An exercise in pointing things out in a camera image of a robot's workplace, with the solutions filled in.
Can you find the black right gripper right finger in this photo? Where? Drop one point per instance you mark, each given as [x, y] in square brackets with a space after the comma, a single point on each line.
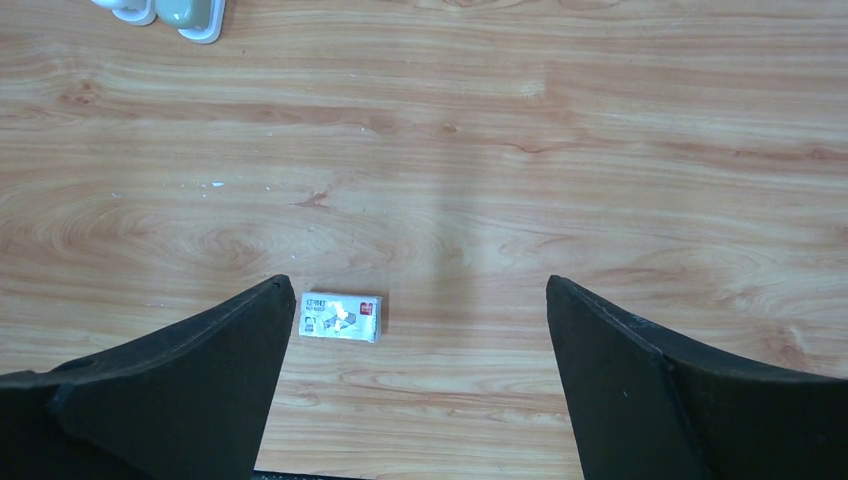
[646, 402]

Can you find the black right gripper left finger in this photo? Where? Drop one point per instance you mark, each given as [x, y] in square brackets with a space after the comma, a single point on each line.
[188, 401]

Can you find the white staple box red label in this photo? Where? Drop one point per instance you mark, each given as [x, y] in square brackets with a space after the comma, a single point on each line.
[340, 316]

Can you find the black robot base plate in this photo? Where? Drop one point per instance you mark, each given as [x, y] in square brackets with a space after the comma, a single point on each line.
[271, 475]

